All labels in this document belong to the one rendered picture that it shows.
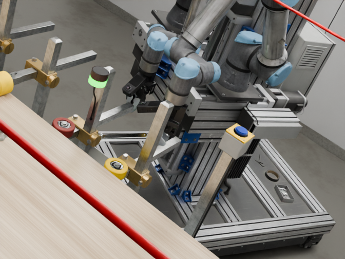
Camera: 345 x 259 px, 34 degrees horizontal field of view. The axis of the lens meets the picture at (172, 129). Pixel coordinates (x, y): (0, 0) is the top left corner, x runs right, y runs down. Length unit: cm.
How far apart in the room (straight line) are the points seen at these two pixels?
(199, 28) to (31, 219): 85
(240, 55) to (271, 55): 17
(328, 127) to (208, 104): 231
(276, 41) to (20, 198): 105
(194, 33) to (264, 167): 173
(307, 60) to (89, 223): 144
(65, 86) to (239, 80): 186
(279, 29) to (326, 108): 246
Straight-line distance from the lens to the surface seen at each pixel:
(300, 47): 263
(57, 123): 198
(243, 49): 226
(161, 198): 294
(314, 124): 453
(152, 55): 217
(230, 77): 231
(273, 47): 211
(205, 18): 196
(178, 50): 196
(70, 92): 387
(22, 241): 156
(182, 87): 183
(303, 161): 425
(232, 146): 168
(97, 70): 188
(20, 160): 180
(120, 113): 224
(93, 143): 204
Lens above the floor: 205
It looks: 32 degrees down
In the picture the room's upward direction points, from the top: 23 degrees clockwise
